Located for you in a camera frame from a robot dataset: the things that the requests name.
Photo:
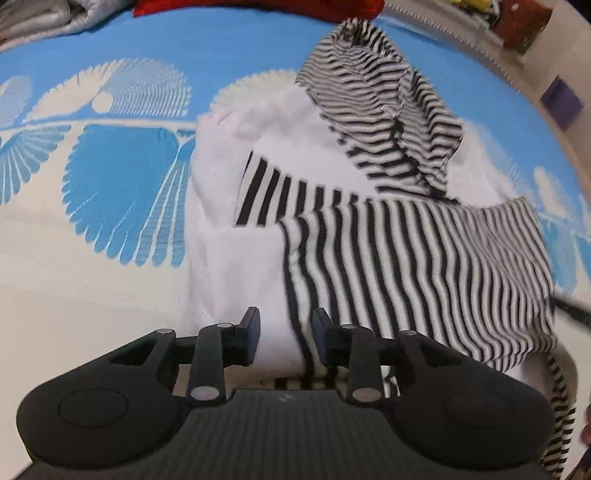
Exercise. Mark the blue white patterned bedsheet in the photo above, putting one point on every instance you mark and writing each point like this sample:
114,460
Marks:
92,277

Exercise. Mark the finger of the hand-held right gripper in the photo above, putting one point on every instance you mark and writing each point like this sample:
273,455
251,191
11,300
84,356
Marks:
575,310

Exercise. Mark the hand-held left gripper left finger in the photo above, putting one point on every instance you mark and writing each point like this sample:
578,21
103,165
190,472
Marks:
250,337

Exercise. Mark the purple box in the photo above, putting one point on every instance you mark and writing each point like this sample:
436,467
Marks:
561,104

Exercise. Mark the grey folded cloth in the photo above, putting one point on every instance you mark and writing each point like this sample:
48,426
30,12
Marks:
41,16

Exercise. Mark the red cloth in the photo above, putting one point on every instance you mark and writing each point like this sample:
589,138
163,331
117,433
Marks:
240,5

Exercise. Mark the striped white hooded top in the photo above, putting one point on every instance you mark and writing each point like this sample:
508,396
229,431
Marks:
392,258

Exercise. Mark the brown box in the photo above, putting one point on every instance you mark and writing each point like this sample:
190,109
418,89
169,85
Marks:
521,23

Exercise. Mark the yellow item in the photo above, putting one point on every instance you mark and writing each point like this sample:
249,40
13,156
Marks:
471,4

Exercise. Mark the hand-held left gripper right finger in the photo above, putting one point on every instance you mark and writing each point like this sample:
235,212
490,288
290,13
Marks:
321,339

